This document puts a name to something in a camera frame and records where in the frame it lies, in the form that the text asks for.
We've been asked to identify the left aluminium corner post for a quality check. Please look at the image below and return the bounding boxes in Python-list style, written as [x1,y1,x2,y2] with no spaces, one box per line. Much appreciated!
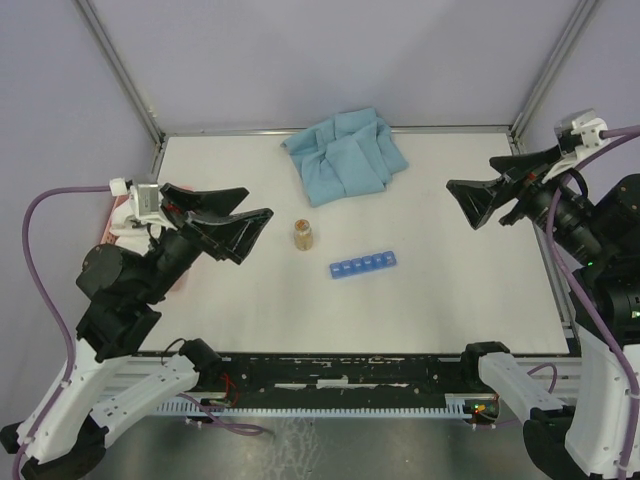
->
[72,0,165,145]

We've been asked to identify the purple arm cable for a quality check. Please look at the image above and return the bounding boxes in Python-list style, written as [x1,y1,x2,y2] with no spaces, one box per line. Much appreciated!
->
[474,125,640,480]
[12,184,276,480]

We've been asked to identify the blue weekly pill organizer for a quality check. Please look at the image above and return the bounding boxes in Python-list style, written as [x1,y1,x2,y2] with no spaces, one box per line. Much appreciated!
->
[328,250,397,280]

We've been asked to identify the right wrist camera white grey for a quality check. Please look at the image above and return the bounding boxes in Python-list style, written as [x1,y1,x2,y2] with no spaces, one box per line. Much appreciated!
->
[542,109,609,184]

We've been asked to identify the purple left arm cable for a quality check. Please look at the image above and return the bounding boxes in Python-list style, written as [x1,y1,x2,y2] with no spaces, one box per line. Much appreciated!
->
[12,184,276,480]

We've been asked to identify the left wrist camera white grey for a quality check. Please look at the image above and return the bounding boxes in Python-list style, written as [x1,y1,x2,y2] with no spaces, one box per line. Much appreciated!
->
[109,178,169,227]

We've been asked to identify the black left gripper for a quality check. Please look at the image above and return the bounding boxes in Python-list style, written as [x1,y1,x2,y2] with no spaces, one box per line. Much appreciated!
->
[140,181,277,301]

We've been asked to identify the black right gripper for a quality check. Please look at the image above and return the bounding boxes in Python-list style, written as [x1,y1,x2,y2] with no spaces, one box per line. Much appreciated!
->
[449,139,615,262]

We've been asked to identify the right aluminium corner post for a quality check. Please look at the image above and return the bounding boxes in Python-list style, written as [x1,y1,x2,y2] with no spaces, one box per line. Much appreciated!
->
[510,0,603,146]

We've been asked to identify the light blue cable duct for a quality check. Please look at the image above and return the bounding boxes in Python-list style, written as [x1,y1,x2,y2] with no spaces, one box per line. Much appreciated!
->
[151,397,471,420]

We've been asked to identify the light blue folded cloth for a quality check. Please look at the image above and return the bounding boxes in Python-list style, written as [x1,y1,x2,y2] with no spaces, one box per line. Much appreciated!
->
[282,107,409,207]

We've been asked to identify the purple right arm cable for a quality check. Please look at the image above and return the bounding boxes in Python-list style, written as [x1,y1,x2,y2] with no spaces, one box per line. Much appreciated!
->
[474,125,640,480]

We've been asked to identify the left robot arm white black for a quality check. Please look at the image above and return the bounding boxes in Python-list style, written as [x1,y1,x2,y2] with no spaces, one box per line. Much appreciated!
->
[1,178,273,479]

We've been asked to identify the aluminium corner post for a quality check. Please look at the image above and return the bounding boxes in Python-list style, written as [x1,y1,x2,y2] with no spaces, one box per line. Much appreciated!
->
[510,0,603,146]
[72,0,165,145]

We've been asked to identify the white crumpled cloth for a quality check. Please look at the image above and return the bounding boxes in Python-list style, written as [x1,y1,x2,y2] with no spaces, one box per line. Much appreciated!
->
[108,200,162,255]

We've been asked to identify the pink plastic basket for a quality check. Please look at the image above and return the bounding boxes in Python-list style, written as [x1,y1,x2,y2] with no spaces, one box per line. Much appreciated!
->
[99,185,196,294]

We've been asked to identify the wrist camera white grey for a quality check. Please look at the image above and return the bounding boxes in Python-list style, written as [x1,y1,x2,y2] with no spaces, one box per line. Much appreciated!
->
[542,109,609,184]
[109,178,169,227]

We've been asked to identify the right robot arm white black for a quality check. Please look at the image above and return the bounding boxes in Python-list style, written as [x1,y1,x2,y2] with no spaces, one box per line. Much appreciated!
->
[447,148,639,479]

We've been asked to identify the clear bottle yellow pills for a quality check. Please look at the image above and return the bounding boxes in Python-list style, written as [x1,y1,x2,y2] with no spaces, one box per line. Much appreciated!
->
[293,219,314,251]

